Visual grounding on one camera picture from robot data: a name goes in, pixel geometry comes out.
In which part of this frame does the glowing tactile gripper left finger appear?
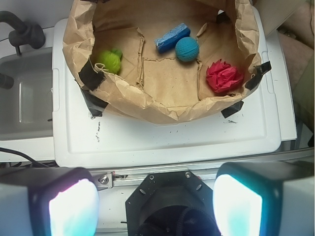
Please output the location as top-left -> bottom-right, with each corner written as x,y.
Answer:
0,167 -> 99,236

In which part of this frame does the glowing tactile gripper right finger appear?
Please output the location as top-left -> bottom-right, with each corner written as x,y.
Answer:
213,161 -> 315,236

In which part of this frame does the red paper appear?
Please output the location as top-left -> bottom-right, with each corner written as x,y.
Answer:
206,59 -> 244,93

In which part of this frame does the green crumpled paper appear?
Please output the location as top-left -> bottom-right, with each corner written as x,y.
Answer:
96,48 -> 123,74

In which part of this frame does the white plastic tray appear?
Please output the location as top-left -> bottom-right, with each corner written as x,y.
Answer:
52,20 -> 281,168

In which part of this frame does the grey plastic bin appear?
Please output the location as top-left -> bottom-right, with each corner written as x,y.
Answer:
0,47 -> 53,141

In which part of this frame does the black tape lower right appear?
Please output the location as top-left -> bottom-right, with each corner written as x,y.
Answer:
221,101 -> 244,118

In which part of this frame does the black tape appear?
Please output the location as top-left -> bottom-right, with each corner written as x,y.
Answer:
78,59 -> 104,90
245,61 -> 272,91
221,101 -> 244,118
81,89 -> 108,117

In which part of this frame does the black tape lower left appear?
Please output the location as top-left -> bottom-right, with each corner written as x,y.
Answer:
81,89 -> 108,117

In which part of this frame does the black tape front left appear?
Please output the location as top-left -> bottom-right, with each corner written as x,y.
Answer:
78,59 -> 104,90

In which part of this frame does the brown paper bag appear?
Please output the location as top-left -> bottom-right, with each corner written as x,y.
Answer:
63,0 -> 261,124

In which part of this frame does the blue dimpled ball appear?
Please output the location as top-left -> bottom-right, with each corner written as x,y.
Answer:
175,37 -> 199,62

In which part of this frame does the blue sponge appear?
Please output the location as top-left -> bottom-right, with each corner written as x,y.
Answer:
154,23 -> 191,54

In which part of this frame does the aluminium frame rail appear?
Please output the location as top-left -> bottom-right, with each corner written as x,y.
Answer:
89,148 -> 315,194

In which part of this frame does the black cable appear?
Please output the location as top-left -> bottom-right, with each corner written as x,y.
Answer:
0,147 -> 54,169

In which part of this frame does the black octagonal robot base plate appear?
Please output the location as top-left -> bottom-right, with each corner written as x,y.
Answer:
126,185 -> 220,236

